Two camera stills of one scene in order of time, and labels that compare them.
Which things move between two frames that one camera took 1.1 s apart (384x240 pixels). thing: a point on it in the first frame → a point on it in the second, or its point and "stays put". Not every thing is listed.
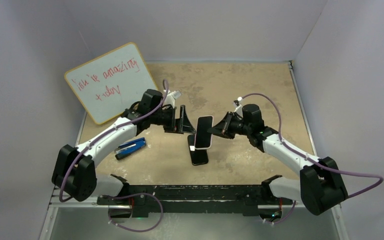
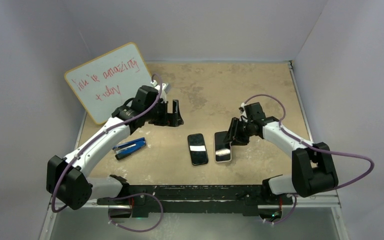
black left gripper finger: (185, 125) → (178, 119)
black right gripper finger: (221, 128) → (232, 135)
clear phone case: (203, 138) → (222, 150)
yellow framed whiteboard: (109, 85) stays put
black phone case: (198, 156) stays put
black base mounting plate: (149, 201) stays put
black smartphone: (203, 138) → (222, 149)
